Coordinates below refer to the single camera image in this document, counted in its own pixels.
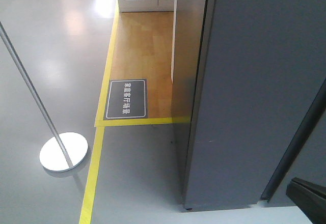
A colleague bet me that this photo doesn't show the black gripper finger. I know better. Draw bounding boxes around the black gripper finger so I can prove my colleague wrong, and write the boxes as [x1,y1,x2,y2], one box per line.
[286,178,325,224]

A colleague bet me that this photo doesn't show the fridge door with shelves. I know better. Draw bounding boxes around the fridge door with shelves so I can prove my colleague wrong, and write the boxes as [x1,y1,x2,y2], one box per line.
[184,0,325,211]

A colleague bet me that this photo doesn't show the white open fridge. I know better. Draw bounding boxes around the white open fridge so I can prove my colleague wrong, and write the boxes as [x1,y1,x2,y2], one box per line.
[172,0,325,211]

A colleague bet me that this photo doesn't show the dark floor sign mat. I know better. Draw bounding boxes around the dark floor sign mat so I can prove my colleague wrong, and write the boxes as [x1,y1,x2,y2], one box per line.
[103,79,148,120]

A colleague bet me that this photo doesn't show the metal stand with round base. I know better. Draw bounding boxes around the metal stand with round base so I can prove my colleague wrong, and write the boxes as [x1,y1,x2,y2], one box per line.
[1,24,89,173]

